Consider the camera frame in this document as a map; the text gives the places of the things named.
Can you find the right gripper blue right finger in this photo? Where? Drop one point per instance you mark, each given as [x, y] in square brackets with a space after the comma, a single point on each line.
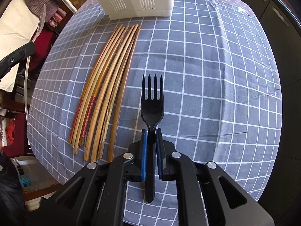
[164, 149]

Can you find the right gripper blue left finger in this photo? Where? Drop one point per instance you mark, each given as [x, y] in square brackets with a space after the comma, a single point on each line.
[136, 171]

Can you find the speckled wooden chopstick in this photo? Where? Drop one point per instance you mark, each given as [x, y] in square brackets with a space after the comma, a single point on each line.
[112, 91]

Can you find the pale bamboo chopstick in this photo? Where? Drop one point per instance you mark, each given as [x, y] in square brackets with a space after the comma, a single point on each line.
[104, 94]

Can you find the black plastic fork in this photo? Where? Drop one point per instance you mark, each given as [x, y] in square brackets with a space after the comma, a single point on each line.
[152, 111]

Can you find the dark brown wooden chopstick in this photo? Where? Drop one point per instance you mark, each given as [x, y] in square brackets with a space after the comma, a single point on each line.
[120, 97]

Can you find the red-patterned wooden chopstick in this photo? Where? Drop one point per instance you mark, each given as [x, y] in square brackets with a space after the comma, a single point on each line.
[89, 112]

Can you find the light bamboo chopstick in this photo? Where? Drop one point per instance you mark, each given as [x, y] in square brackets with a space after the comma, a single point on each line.
[96, 114]

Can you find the red-ended wooden chopstick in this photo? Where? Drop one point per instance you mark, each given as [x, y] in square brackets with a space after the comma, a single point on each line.
[87, 91]

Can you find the plain wooden chopstick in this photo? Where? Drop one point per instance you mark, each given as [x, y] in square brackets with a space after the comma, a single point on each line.
[100, 84]

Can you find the red wooden chair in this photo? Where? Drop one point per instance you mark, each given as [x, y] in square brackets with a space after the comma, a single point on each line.
[43, 45]

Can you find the red checked apron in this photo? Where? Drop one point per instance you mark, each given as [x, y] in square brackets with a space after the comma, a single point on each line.
[54, 15]

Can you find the grey checked tablecloth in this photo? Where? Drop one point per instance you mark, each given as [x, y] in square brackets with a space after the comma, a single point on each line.
[222, 93]

